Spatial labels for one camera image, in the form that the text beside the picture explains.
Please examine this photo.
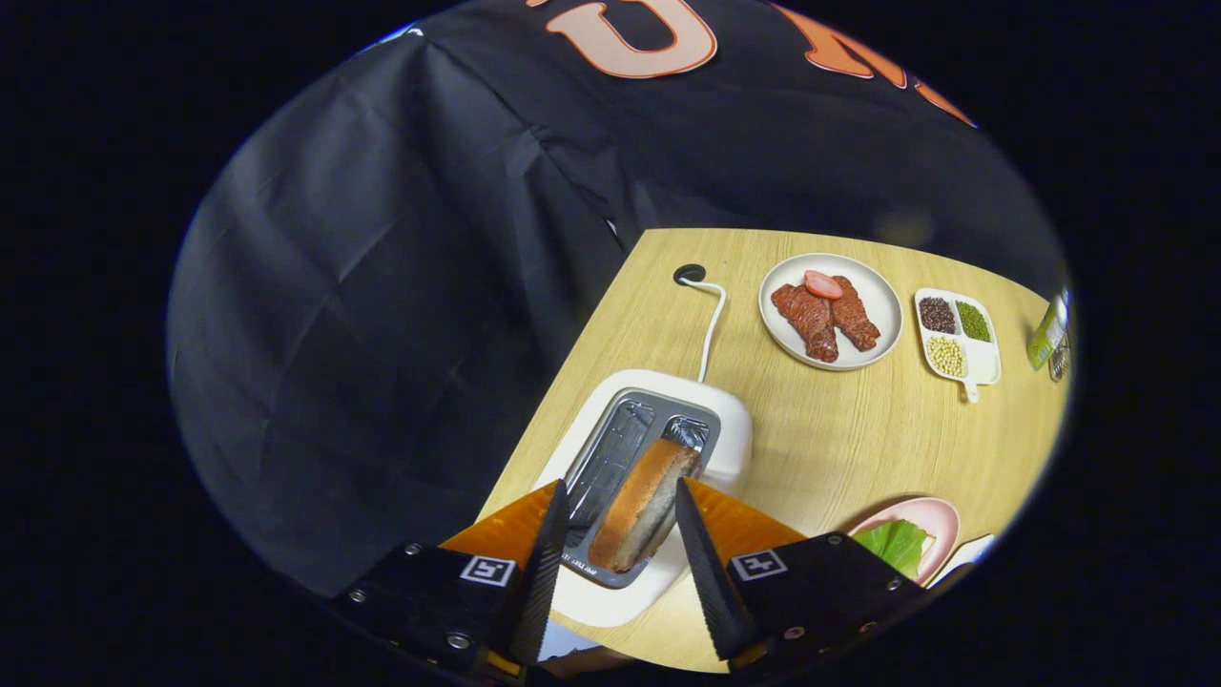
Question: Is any large red meat piece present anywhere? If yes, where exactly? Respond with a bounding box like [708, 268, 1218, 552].
[771, 282, 840, 364]

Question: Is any pink plate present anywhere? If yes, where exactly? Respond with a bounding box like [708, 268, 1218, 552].
[847, 496, 962, 586]

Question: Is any narrow red meat piece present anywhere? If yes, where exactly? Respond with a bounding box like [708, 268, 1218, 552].
[830, 276, 881, 352]

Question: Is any black backdrop cloth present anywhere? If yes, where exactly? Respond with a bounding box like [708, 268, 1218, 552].
[167, 0, 1067, 597]

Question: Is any white toaster cable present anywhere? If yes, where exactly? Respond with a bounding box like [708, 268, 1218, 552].
[679, 278, 727, 385]

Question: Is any silver bottle with green label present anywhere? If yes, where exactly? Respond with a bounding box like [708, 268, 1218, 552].
[1026, 288, 1071, 371]

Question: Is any toasted bread slice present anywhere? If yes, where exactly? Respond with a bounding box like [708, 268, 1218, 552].
[588, 438, 703, 573]

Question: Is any small white plate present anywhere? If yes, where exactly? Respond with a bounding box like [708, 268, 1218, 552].
[930, 533, 996, 588]

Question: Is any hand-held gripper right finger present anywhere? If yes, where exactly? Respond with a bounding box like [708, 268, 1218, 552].
[674, 477, 928, 680]

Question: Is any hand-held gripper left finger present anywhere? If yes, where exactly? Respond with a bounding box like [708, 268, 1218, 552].
[329, 479, 570, 680]

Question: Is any round white meat plate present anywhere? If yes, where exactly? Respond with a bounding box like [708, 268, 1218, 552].
[758, 252, 904, 371]

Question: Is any white toaster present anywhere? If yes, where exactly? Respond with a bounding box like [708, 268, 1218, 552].
[529, 368, 754, 629]

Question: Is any white divided bean dish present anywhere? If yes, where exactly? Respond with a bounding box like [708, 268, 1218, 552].
[913, 287, 1003, 405]

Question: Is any green lettuce leaf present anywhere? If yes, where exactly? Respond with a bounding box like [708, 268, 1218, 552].
[852, 519, 931, 580]

